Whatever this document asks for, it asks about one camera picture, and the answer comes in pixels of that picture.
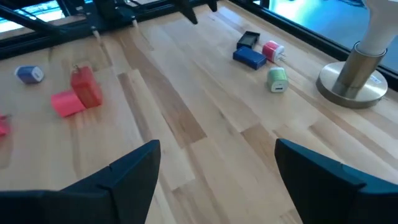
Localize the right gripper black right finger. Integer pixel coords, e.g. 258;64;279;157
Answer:
274;138;398;224

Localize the coral red wall charger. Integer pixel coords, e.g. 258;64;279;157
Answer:
0;113;12;138
50;89;86;118

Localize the mint green wall charger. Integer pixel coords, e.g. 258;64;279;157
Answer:
266;67;289;93

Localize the dark violet rectangular box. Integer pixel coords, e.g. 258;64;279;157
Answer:
232;45;268;71

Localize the small purple wall charger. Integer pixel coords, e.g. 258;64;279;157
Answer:
14;65;45;85

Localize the pink white wall charger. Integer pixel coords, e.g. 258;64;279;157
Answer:
261;40;287;63

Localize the black open small case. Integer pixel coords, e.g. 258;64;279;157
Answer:
236;30;261;50

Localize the white dome brass base lamp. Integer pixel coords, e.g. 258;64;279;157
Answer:
315;0;398;110

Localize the dark red wall adapter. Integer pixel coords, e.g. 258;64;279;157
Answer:
70;64;104;110

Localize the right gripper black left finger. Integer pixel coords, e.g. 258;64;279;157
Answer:
0;139;162;224

